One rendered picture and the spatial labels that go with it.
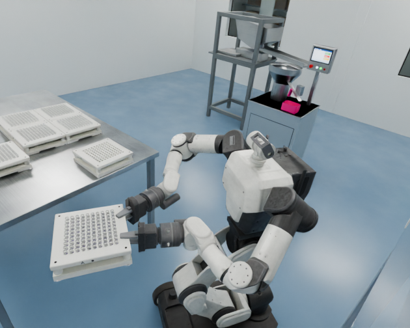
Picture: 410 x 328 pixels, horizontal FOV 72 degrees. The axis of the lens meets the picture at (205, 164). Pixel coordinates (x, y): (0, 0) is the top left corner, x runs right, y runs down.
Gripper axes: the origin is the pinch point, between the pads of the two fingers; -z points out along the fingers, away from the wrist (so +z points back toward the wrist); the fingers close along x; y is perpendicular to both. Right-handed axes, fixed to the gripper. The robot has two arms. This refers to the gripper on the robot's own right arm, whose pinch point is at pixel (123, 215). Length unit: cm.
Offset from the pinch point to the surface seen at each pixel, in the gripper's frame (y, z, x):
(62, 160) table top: 78, 17, 18
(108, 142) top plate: 67, 42, 11
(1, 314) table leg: 50, -40, 74
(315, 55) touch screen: 23, 263, -31
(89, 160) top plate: 57, 22, 11
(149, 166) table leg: 49, 60, 28
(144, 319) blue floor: 5, 16, 102
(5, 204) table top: 61, -20, 19
